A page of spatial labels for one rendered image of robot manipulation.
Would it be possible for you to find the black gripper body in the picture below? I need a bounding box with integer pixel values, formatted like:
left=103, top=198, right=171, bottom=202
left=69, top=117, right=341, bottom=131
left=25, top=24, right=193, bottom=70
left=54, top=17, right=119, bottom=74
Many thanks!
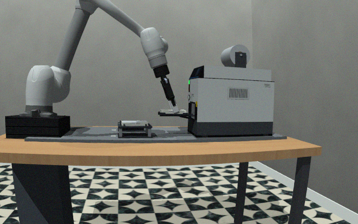
left=153, top=64, right=170, bottom=81

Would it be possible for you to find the light grey cylindrical roll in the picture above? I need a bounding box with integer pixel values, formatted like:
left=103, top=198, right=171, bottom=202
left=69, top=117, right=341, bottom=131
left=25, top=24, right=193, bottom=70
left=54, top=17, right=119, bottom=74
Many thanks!
left=220, top=44, right=250, bottom=67

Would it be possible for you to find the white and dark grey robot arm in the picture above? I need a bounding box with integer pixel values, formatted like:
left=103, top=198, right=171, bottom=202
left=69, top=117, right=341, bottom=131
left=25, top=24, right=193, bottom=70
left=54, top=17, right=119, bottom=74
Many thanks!
left=20, top=0, right=168, bottom=117

